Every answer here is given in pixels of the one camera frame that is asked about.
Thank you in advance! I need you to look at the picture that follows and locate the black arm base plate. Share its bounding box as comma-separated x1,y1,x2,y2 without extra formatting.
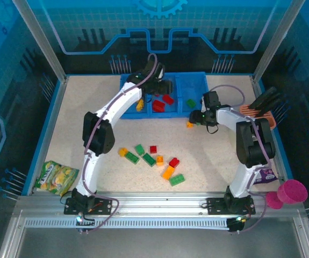
206,197,256,216
63,197,114,216

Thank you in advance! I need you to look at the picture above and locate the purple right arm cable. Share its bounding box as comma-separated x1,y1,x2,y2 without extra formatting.
209,84,267,234

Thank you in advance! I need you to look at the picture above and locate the green and yellow snack bag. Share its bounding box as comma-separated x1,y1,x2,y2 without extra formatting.
33,160,80,196

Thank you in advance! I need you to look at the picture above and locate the small pink foam cylinder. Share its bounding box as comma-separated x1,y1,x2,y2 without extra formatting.
265,191,284,210

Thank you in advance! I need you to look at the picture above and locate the long orange lego brick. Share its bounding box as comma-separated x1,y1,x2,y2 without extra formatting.
162,166,176,180

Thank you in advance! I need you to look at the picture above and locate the beige and orange knife block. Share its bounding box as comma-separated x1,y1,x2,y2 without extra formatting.
239,104,276,130

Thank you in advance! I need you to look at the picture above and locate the pink plastic cup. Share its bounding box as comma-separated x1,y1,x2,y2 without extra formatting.
277,179,308,205

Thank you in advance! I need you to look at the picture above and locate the black handled knife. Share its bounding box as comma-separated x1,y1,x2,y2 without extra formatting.
249,86,277,108
255,98,283,114
252,92,281,111

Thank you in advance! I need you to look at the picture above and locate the slotted grey cable duct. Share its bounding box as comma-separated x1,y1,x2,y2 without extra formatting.
24,217,232,230

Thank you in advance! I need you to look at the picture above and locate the long green lego brick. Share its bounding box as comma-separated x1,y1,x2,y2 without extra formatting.
142,153,157,167
124,152,140,164
169,174,186,187

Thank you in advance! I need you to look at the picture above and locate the purple snack bag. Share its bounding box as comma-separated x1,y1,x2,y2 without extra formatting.
253,166,278,185

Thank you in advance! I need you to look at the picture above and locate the blue three-compartment plastic bin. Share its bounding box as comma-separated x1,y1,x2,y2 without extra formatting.
119,71,211,119

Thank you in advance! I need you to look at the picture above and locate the black controller box with LED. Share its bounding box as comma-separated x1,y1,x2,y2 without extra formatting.
75,211,96,234
228,214,253,234

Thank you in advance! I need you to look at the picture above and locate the aluminium mounting rail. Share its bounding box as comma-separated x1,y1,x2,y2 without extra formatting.
14,191,305,217

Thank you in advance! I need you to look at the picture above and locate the aluminium frame post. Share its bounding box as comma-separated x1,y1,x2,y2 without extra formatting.
12,0,68,83
251,0,307,83

